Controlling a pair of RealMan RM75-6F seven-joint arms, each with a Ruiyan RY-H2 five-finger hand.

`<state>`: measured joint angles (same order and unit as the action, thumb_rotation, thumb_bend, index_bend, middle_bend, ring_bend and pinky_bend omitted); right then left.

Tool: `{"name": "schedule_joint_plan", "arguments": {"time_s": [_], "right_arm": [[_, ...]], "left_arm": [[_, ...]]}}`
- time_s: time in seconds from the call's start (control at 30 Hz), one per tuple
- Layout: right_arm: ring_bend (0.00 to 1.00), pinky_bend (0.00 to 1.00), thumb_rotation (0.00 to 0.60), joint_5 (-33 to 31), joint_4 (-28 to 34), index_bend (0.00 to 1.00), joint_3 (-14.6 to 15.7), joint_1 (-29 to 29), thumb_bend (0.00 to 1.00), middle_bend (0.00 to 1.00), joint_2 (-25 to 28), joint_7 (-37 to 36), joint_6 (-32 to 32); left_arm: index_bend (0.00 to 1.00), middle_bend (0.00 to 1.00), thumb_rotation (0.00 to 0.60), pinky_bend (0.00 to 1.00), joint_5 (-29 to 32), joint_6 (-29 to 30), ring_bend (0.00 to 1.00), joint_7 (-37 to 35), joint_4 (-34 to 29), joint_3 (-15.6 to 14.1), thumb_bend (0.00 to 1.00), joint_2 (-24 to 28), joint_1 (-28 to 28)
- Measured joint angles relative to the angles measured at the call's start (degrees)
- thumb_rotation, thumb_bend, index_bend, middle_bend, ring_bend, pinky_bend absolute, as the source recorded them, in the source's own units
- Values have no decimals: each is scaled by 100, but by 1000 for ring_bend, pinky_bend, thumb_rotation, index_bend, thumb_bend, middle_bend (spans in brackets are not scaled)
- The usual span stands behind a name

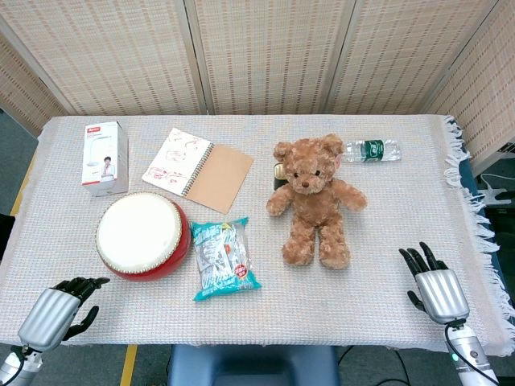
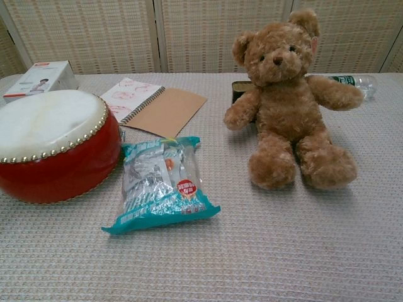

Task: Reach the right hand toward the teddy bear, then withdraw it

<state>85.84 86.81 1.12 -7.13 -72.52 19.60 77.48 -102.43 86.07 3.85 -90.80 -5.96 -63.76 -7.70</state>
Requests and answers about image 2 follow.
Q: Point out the clear plastic water bottle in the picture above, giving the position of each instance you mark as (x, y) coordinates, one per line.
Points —
(365, 83)

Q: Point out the dark metal tin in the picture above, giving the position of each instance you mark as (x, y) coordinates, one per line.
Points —
(240, 91)

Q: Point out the woven folding screen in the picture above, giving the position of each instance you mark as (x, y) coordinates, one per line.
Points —
(110, 31)

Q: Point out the red drum with white skin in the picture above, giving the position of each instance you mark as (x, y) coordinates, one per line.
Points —
(56, 170)

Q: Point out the brown plush teddy bear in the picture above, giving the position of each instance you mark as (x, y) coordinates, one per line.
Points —
(283, 110)

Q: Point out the white desk lamp box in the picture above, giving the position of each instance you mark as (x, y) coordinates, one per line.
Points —
(47, 78)

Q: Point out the beige woven tablecloth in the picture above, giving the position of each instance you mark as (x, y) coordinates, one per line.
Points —
(283, 251)

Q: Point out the teal and silver snack bag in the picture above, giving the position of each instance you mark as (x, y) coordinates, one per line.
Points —
(157, 195)

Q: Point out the open spiral-bound notebook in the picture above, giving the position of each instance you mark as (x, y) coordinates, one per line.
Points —
(170, 110)

